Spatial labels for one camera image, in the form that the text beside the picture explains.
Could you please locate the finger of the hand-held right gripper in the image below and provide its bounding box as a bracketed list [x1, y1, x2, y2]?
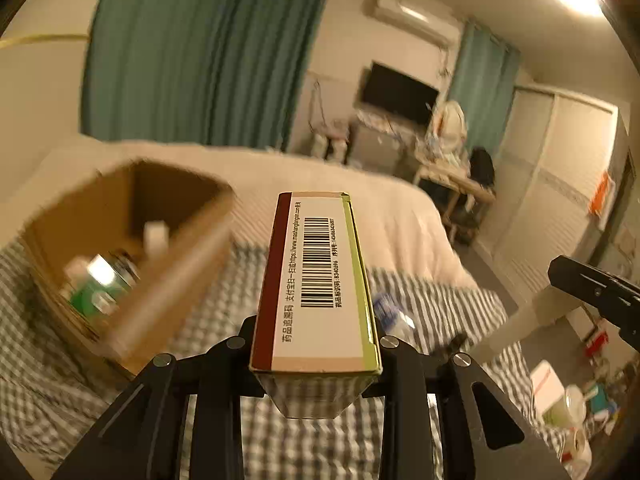
[547, 255, 640, 352]

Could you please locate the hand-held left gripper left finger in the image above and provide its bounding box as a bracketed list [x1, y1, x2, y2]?
[52, 315, 267, 480]

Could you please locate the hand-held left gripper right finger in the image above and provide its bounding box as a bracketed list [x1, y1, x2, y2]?
[361, 329, 571, 480]

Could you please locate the brown cardboard box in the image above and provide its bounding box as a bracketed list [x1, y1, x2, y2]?
[17, 159, 236, 376]

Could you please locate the long medicine box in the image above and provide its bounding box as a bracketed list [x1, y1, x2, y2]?
[249, 191, 383, 420]

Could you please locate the blue and white packet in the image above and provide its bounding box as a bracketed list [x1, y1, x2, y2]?
[372, 292, 417, 347]

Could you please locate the red object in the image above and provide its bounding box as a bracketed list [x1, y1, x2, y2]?
[584, 330, 609, 357]

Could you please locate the small black object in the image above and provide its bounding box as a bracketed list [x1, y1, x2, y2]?
[444, 332, 469, 357]

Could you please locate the orange tag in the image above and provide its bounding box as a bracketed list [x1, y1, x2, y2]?
[588, 172, 614, 217]

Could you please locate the white carton with red stripe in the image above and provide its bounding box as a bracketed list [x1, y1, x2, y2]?
[530, 360, 567, 414]

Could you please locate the checkered bedsheet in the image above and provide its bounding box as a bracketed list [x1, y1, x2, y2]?
[0, 237, 533, 480]

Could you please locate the white louvered wardrobe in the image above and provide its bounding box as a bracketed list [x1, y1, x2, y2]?
[475, 85, 632, 313]

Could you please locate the translucent plastic cup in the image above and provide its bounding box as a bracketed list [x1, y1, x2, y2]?
[542, 384, 589, 431]

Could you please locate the white fluffy blanket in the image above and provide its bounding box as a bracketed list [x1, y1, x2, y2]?
[30, 137, 482, 292]

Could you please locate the small white box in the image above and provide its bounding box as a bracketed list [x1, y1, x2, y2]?
[144, 221, 168, 257]

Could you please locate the wooden chair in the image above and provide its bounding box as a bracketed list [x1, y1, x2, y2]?
[442, 180, 497, 246]

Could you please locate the green and white bottle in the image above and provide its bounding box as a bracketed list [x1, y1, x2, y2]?
[67, 254, 141, 318]

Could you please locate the black bag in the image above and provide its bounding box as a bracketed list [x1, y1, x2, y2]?
[467, 146, 497, 192]

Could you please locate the white dressing table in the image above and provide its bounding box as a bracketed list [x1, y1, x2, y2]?
[412, 147, 478, 198]

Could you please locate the grey cabinet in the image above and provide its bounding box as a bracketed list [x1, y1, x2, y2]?
[347, 122, 417, 177]

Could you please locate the oval white vanity mirror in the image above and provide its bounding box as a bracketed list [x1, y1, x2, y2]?
[430, 100, 469, 155]

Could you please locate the small white side table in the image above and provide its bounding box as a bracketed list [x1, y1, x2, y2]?
[312, 135, 349, 164]

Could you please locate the narrow green curtain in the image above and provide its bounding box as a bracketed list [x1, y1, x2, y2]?
[446, 20, 521, 161]

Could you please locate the wide green curtain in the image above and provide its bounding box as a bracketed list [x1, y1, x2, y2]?
[80, 0, 335, 153]

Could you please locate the white air conditioner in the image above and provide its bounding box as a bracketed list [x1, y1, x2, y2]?
[370, 0, 462, 50]

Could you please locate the black wall television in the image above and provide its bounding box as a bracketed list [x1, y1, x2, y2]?
[355, 61, 441, 126]

